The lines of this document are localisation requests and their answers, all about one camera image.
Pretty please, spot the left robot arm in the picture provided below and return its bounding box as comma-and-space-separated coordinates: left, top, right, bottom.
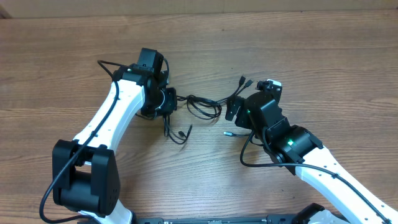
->
39, 48, 177, 223

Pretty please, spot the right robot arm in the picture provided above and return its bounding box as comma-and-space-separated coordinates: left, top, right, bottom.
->
226, 91, 397, 223

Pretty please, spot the black usb cable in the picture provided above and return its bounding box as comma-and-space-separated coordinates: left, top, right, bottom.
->
162, 75, 254, 146

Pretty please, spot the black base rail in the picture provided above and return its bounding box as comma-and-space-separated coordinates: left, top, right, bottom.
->
129, 214, 296, 224

